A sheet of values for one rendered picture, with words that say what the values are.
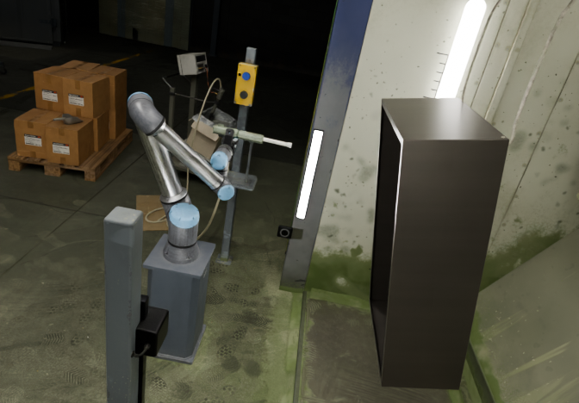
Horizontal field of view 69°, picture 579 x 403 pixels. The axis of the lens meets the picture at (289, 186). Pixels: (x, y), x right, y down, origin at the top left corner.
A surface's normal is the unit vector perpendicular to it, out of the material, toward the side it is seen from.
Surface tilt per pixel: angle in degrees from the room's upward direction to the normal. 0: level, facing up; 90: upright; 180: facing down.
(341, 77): 90
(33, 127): 90
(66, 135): 90
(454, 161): 90
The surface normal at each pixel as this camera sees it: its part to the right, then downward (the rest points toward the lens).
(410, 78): -0.09, 0.41
